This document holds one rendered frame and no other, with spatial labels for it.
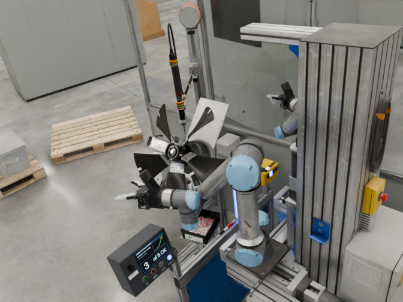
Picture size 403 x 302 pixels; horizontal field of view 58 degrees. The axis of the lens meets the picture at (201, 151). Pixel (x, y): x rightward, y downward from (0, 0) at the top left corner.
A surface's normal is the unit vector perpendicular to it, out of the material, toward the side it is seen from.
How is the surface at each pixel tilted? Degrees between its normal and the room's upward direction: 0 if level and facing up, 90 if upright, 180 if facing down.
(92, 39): 90
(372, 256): 0
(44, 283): 0
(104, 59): 90
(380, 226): 0
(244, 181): 82
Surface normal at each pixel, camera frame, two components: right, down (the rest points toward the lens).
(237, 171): -0.31, 0.41
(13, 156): 0.67, 0.40
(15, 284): -0.11, -0.85
